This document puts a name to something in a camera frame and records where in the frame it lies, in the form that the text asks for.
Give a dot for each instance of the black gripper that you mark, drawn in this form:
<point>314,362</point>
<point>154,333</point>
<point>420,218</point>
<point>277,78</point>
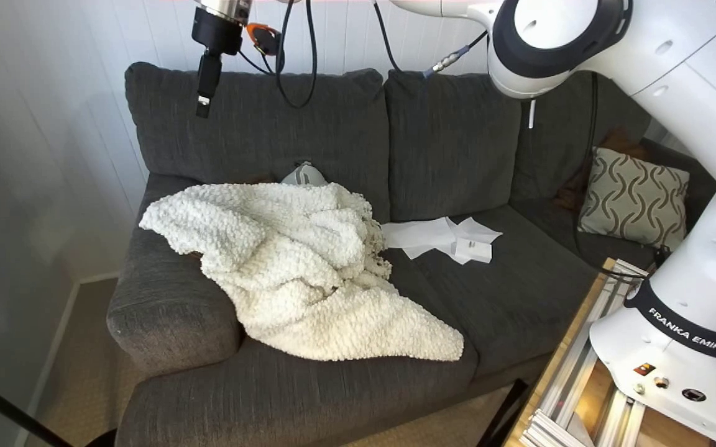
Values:
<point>217,35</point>

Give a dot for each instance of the white fluffy blanket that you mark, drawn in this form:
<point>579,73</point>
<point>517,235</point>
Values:
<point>292,265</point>

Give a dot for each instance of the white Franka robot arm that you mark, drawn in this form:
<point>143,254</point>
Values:
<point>688,75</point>

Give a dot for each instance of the wide grey sofa back cushion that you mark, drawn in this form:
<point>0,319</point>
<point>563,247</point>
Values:
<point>250,134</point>

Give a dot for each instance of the dark grey fabric sofa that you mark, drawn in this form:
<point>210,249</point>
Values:
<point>166,323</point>

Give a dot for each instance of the narrow grey sofa back cushion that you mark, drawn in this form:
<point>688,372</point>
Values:
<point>564,140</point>
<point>447,150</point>

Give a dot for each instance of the white crumpled paper sheet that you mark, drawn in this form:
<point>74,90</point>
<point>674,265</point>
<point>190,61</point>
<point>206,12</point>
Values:
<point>441,238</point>

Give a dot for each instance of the grey sofa seat cushion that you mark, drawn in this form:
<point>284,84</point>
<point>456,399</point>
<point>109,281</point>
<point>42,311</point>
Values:
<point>333,400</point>
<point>507,307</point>

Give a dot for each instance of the black tripod leg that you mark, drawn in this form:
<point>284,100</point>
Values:
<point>18,410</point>

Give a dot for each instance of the brown cushion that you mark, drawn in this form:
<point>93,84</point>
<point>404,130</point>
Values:
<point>572,194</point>

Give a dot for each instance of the black table leg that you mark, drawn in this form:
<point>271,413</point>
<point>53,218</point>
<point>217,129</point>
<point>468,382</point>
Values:
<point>503,413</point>

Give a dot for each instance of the wooden table with aluminium frame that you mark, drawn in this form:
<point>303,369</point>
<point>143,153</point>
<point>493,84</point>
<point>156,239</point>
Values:
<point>572,399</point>

